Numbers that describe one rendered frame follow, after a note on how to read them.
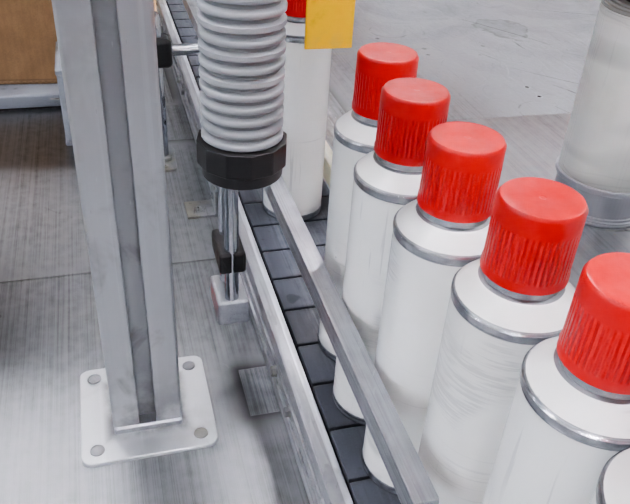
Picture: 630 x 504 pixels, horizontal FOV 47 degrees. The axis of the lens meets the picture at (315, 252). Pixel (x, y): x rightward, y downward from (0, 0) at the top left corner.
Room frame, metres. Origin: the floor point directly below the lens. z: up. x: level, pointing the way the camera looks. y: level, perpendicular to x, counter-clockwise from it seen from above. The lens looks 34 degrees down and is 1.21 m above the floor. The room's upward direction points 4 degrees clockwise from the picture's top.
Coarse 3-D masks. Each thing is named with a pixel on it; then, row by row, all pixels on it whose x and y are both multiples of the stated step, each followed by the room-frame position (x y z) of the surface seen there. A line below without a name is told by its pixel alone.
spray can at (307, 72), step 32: (288, 0) 0.54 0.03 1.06; (288, 32) 0.53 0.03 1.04; (288, 64) 0.53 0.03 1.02; (320, 64) 0.54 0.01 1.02; (288, 96) 0.53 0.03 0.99; (320, 96) 0.54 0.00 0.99; (288, 128) 0.53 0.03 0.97; (320, 128) 0.54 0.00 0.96; (288, 160) 0.53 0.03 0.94; (320, 160) 0.54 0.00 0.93; (320, 192) 0.55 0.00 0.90
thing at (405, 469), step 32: (192, 0) 0.88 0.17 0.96; (288, 192) 0.44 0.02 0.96; (288, 224) 0.40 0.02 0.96; (320, 256) 0.36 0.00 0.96; (320, 288) 0.33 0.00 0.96; (352, 352) 0.28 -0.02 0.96; (352, 384) 0.26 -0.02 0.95; (384, 416) 0.24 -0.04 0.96; (384, 448) 0.22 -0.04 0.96; (416, 480) 0.20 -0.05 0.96
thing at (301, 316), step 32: (192, 32) 1.02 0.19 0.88; (192, 64) 0.89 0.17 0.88; (256, 192) 0.58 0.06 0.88; (256, 224) 0.52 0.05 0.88; (320, 224) 0.53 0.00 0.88; (288, 256) 0.48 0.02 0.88; (288, 288) 0.44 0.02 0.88; (288, 320) 0.40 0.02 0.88; (320, 352) 0.37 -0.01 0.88; (320, 384) 0.34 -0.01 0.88; (352, 448) 0.29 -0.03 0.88; (352, 480) 0.27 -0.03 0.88
